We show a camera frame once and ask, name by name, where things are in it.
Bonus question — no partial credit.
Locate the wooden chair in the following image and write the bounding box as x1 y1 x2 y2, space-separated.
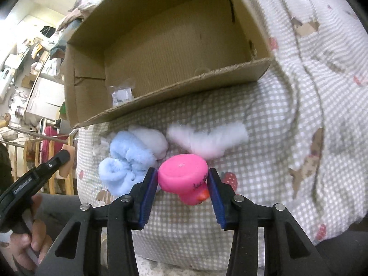
23 135 78 196

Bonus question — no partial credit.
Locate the person's left hand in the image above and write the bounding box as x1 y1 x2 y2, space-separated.
9 193 54 271

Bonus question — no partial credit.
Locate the clear plastic bag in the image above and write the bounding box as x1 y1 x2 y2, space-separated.
106 78 136 107

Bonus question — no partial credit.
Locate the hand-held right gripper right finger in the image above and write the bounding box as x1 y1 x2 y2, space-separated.
207 168 331 276

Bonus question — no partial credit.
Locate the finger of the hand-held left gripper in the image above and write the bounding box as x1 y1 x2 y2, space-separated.
34 149 71 179

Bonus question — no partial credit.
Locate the checkered printed blanket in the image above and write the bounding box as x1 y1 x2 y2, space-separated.
75 0 368 271

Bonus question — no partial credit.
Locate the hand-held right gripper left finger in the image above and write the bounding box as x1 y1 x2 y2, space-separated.
36 167 158 276

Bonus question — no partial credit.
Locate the white fluffy sock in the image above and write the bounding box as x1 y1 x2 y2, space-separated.
167 121 249 160
128 125 169 160

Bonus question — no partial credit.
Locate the pink rubber duck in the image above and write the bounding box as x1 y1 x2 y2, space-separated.
158 154 210 206

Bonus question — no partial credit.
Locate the cardboard box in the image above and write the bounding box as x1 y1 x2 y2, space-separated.
61 0 275 129

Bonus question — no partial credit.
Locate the light blue fluffy sock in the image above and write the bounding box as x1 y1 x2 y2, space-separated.
98 131 159 196

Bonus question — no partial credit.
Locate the pile of clothes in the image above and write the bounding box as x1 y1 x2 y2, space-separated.
49 0 111 59

